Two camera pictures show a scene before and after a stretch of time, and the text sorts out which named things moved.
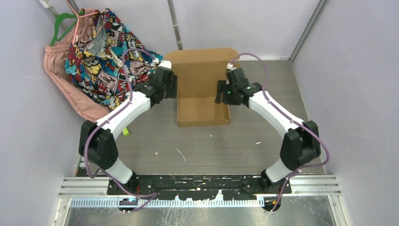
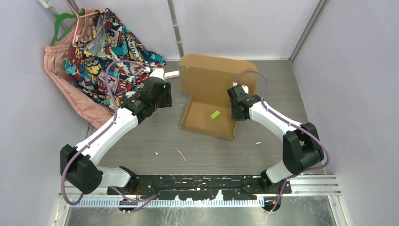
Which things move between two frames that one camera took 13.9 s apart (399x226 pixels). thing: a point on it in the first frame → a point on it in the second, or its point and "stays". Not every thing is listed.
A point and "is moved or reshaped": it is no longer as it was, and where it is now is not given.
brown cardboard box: x=199 y=72 is moved or reshaped
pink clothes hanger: x=78 y=17 stays
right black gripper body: x=230 y=97 → x=235 y=115
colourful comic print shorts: x=94 y=63 stays
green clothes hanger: x=58 y=19 stays
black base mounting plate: x=200 y=187 stays
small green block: x=126 y=132 is moved or reshaped
